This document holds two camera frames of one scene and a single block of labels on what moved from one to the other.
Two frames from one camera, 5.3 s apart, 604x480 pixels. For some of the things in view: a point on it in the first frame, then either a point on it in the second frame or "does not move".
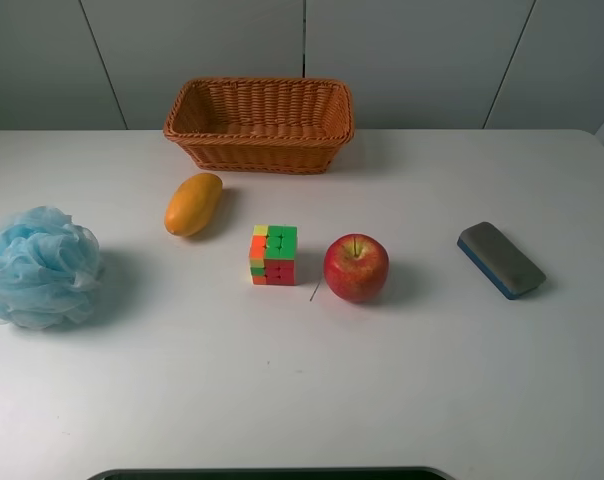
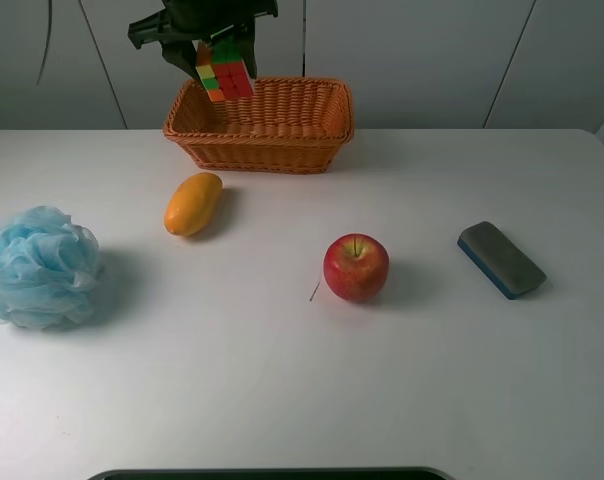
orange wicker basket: [274, 125] does not move
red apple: [356, 267] does not move
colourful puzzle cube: [273, 254] → [221, 69]
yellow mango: [192, 203] does not move
